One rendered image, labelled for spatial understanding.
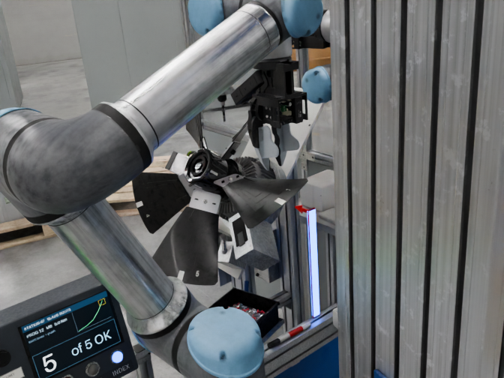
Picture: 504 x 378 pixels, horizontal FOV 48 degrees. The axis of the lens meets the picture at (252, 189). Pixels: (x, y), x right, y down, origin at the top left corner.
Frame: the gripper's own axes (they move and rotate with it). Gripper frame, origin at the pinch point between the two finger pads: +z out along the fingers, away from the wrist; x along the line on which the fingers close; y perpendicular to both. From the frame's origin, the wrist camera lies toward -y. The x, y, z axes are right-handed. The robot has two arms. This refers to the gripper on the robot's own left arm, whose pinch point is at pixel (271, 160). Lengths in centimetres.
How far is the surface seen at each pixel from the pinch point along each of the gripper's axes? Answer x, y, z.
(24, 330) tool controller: -50, -10, 20
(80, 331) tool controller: -40.7, -9.2, 24.0
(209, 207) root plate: 19, -55, 33
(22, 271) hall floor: 9, -279, 143
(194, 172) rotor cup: 19, -60, 23
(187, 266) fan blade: 6, -50, 46
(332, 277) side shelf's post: 78, -61, 87
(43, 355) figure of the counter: -48, -9, 25
